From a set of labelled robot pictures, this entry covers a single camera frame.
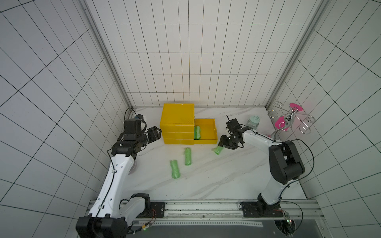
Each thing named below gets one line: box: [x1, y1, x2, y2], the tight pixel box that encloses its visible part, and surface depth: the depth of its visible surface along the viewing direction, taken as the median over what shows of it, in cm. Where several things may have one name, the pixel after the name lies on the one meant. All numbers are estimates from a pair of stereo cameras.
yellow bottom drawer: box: [193, 118, 218, 145], surface depth 105 cm
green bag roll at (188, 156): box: [185, 147, 192, 166], surface depth 91 cm
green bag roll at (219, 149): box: [214, 145, 225, 156], surface depth 94 cm
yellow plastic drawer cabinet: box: [159, 103, 195, 145], surface depth 86 cm
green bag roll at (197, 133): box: [194, 125, 201, 140], surface depth 102 cm
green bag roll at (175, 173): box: [170, 159, 181, 179], surface depth 87 cm
